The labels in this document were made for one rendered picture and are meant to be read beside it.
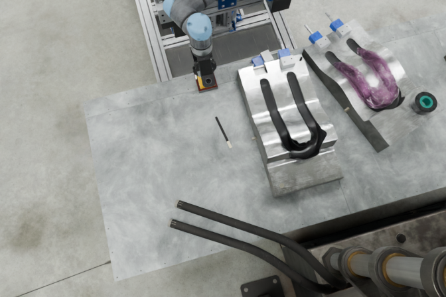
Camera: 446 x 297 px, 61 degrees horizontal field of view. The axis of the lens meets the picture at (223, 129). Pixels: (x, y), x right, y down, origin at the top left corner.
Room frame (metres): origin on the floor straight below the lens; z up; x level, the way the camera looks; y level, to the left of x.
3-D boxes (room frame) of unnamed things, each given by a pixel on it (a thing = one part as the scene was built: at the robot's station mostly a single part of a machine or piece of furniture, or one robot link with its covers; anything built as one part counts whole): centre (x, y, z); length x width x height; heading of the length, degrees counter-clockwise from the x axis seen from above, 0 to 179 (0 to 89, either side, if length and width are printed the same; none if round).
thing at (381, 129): (0.62, -0.57, 0.86); 0.50 x 0.26 x 0.11; 33
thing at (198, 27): (0.66, 0.08, 1.15); 0.09 x 0.08 x 0.11; 41
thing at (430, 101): (0.50, -0.73, 0.93); 0.08 x 0.08 x 0.04
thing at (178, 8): (0.74, 0.13, 1.15); 0.11 x 0.11 x 0.08; 41
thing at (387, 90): (0.62, -0.56, 0.90); 0.26 x 0.18 x 0.08; 33
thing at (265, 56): (0.71, -0.13, 0.83); 0.13 x 0.05 x 0.05; 116
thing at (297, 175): (0.44, -0.25, 0.87); 0.50 x 0.26 x 0.14; 16
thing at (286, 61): (0.72, -0.24, 0.89); 0.13 x 0.05 x 0.05; 14
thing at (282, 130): (0.46, -0.25, 0.92); 0.35 x 0.16 x 0.09; 16
